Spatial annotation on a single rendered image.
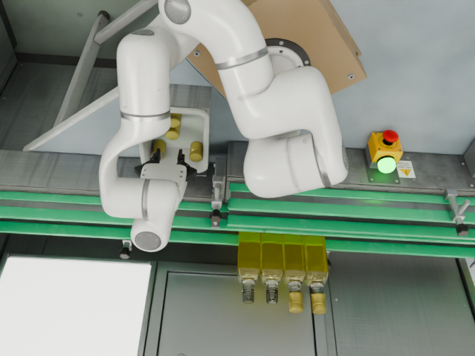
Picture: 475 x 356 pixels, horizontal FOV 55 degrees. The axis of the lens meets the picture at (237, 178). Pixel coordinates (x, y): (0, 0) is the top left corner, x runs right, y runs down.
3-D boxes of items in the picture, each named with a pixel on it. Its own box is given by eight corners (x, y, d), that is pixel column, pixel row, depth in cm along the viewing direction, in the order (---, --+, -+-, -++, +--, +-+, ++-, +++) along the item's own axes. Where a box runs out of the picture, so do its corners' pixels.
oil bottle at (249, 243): (238, 217, 131) (236, 287, 118) (239, 206, 127) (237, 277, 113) (258, 219, 131) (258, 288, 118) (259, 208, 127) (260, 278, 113)
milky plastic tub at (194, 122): (146, 145, 127) (141, 169, 121) (138, 82, 109) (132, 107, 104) (209, 150, 127) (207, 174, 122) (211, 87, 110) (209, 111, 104)
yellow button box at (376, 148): (364, 147, 126) (368, 169, 121) (372, 128, 120) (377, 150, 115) (389, 150, 126) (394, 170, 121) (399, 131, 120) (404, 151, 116)
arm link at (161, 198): (122, 194, 80) (177, 196, 80) (133, 160, 89) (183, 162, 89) (130, 255, 89) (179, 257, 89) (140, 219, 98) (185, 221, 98)
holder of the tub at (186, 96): (149, 157, 131) (145, 178, 126) (140, 81, 110) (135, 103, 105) (209, 160, 132) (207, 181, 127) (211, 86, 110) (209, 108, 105)
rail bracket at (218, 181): (211, 203, 125) (208, 242, 117) (213, 162, 112) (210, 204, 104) (222, 203, 125) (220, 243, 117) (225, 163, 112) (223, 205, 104)
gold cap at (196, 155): (202, 140, 122) (201, 152, 119) (204, 149, 125) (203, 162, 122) (189, 141, 123) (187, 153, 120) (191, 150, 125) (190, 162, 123)
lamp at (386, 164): (374, 166, 120) (376, 174, 118) (379, 155, 117) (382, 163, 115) (391, 167, 120) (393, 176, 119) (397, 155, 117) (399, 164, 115)
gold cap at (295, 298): (287, 297, 115) (288, 313, 113) (289, 290, 113) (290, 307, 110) (300, 297, 116) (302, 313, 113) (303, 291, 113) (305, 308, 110)
